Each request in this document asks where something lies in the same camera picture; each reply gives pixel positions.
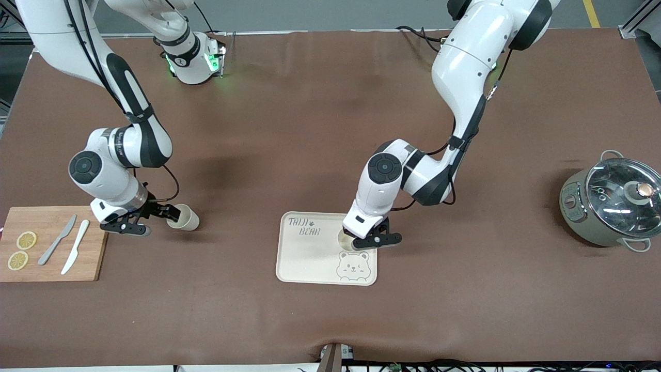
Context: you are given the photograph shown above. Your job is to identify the brown table cover mat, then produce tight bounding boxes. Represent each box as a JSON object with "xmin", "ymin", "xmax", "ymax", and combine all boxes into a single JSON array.
[{"xmin": 0, "ymin": 27, "xmax": 661, "ymax": 368}]

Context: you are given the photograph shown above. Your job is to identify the white IKEA cup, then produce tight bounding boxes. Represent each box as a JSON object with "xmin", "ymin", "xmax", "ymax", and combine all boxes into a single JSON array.
[
  {"xmin": 166, "ymin": 204, "xmax": 200, "ymax": 231},
  {"xmin": 337, "ymin": 227, "xmax": 363, "ymax": 253}
]

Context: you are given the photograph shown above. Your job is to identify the black base cable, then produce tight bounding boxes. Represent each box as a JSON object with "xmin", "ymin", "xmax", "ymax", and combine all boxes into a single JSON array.
[{"xmin": 194, "ymin": 0, "xmax": 215, "ymax": 35}]

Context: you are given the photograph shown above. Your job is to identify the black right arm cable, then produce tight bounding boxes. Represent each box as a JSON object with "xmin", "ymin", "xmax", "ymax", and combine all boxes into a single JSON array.
[{"xmin": 62, "ymin": 0, "xmax": 181, "ymax": 203}]

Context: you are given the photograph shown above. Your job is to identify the wooden cutting board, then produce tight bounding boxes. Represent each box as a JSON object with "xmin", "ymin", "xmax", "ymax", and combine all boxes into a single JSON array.
[{"xmin": 0, "ymin": 206, "xmax": 114, "ymax": 283}]

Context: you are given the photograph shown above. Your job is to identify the grey-green electric cooker pot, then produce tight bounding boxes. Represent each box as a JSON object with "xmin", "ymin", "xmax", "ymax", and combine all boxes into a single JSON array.
[{"xmin": 559, "ymin": 150, "xmax": 653, "ymax": 253}]

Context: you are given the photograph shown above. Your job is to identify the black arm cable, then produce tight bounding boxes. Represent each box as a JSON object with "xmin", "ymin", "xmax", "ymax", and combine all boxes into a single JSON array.
[
  {"xmin": 391, "ymin": 49, "xmax": 513, "ymax": 213},
  {"xmin": 62, "ymin": 0, "xmax": 181, "ymax": 203}
]

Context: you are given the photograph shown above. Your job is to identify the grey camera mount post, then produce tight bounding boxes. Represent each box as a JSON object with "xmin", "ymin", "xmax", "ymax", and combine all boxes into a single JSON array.
[{"xmin": 317, "ymin": 342, "xmax": 356, "ymax": 372}]

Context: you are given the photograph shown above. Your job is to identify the grey plastic knife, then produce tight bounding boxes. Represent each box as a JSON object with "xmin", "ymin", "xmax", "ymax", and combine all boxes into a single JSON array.
[{"xmin": 37, "ymin": 214, "xmax": 77, "ymax": 266}]

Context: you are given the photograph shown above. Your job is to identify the glass pot lid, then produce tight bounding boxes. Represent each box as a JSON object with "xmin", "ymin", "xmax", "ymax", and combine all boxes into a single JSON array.
[{"xmin": 585, "ymin": 157, "xmax": 661, "ymax": 239}]

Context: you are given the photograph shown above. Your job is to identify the cream bear print tray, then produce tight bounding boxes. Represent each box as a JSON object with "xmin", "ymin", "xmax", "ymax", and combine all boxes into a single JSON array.
[{"xmin": 275, "ymin": 211, "xmax": 378, "ymax": 286}]

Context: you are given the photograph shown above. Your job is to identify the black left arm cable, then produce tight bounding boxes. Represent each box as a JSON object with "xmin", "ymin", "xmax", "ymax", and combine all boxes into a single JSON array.
[{"xmin": 391, "ymin": 49, "xmax": 513, "ymax": 213}]

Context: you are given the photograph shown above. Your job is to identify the black base power cables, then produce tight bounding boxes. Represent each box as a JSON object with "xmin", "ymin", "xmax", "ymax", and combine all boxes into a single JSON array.
[{"xmin": 396, "ymin": 24, "xmax": 448, "ymax": 53}]

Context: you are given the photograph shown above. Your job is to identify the white plastic knife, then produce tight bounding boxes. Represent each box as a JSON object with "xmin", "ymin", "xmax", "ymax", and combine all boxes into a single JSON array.
[{"xmin": 60, "ymin": 220, "xmax": 90, "ymax": 275}]

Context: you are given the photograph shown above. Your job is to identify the aluminium frame profile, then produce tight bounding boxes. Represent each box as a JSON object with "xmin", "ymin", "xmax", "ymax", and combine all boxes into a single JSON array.
[
  {"xmin": 619, "ymin": 0, "xmax": 661, "ymax": 40},
  {"xmin": 0, "ymin": 0, "xmax": 33, "ymax": 48}
]

